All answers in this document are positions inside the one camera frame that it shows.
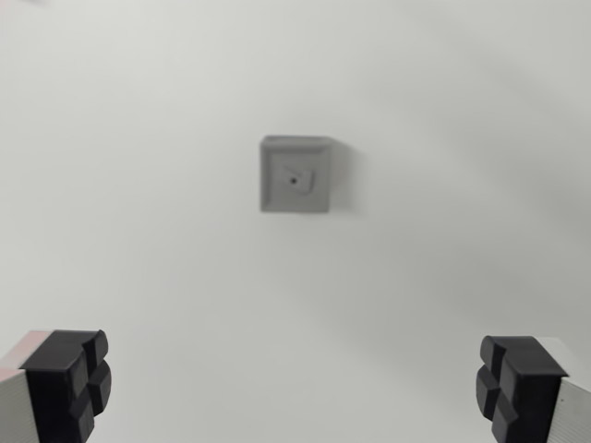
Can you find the black-tipped silver gripper right finger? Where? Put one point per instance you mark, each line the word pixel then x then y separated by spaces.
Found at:
pixel 531 392

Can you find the black-tipped silver gripper left finger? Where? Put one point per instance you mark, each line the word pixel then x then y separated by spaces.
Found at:
pixel 55 387

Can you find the grey rubber embossed cube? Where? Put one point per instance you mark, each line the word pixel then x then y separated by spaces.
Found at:
pixel 295 194

